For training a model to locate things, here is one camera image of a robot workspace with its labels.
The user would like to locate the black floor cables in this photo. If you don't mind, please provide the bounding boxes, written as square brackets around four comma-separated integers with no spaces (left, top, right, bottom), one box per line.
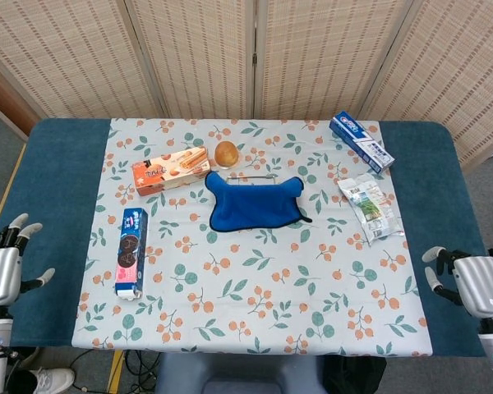
[69,350,162,394]

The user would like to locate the floral orange berry tablecloth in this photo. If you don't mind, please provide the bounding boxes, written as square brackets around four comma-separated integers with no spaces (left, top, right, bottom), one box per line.
[71,117,434,357]

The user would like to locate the white sneaker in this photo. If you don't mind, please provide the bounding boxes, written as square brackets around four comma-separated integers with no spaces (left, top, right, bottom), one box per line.
[27,367,76,394]

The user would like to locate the teal blue table cover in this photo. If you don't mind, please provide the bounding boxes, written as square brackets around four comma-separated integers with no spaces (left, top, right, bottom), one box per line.
[0,117,493,358]

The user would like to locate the silver green snack bag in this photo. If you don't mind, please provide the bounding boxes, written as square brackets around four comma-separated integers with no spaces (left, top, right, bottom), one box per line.
[338,172,404,246]

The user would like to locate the orange biscuit box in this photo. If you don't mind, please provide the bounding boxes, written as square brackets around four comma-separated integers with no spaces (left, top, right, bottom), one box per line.
[132,146,213,198]

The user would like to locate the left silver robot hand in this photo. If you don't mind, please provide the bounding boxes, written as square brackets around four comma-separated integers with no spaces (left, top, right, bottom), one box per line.
[0,213,57,307]

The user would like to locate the blue white toothpaste box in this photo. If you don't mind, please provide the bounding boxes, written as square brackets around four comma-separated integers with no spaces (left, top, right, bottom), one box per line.
[329,110,396,174]

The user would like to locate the metal wire rack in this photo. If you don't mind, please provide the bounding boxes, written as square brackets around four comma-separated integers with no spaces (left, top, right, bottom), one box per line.
[226,173,279,182]

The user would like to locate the blue chocolate cookie box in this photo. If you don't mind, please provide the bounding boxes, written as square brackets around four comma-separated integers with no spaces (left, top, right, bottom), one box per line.
[113,207,150,302]

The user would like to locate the grey and blue cloth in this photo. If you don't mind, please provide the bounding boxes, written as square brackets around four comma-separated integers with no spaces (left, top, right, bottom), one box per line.
[205,171,313,234]

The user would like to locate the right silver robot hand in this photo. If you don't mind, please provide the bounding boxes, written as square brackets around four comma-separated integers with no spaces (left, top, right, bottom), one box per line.
[422,245,493,319]

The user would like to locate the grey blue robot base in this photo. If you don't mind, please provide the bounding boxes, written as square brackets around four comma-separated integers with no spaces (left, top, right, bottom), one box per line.
[154,352,325,394]

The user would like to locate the brown bread bun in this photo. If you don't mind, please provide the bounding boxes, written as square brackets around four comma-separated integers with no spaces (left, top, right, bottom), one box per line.
[214,140,242,169]

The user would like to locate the black bag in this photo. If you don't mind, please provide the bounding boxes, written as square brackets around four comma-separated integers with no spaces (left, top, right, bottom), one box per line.
[322,355,388,394]

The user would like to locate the brown wooden board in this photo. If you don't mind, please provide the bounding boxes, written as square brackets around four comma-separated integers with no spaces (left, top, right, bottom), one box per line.
[0,57,41,140]

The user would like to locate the woven folding screen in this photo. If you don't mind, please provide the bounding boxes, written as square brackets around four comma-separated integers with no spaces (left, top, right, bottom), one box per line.
[0,0,493,173]

